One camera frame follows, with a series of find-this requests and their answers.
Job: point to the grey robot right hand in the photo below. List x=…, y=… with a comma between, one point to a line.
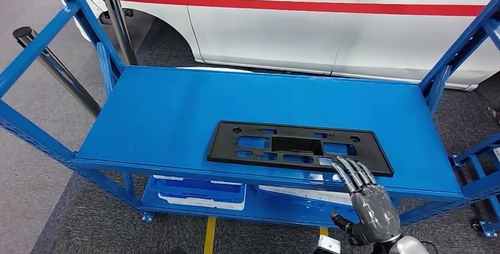
x=375, y=213

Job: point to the black plastic plate bracket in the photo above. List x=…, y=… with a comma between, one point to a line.
x=226, y=147

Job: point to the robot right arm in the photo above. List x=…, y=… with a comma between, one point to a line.
x=410, y=246

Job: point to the blue wheeled shelf rack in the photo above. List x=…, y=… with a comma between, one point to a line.
x=484, y=186

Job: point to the blue metal shelf rack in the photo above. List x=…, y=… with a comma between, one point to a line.
x=176, y=107

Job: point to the yellow floor tape square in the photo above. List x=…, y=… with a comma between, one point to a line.
x=209, y=236

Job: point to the blue plastic bin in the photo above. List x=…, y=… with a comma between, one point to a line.
x=195, y=187

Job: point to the white car with red stripe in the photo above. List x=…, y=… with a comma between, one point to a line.
x=273, y=37

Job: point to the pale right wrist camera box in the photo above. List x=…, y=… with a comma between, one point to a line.
x=327, y=244

